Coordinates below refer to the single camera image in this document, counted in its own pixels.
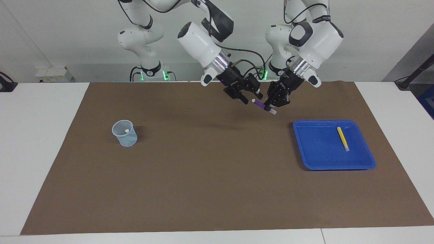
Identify purple marker pen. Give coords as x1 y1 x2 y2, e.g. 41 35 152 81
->
252 98 277 115

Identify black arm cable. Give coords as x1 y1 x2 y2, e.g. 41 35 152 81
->
283 0 331 25
217 44 267 80

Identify blue plastic tray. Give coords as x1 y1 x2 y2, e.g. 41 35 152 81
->
293 119 376 170

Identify blue crate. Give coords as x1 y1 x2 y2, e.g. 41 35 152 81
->
417 85 434 119

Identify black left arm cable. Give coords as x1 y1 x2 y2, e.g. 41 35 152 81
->
283 0 331 25

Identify white wall socket box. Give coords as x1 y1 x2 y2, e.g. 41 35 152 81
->
36 66 73 83

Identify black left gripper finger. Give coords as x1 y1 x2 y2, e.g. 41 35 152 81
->
276 92 291 108
263 89 278 111

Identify pale blue mesh pen cup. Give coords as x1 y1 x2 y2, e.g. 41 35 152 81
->
112 120 138 147

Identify yellow marker pen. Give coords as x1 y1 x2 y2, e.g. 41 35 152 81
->
337 127 350 152

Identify black clamp base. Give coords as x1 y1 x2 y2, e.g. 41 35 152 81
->
0 71 18 93

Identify brown table mat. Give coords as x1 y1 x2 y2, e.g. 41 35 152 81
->
20 81 434 235

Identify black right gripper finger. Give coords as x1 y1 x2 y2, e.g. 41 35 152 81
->
245 73 263 101
231 89 249 105

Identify black stand pole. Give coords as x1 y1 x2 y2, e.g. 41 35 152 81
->
395 54 434 90

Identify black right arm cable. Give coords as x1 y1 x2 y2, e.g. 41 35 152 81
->
217 44 267 80

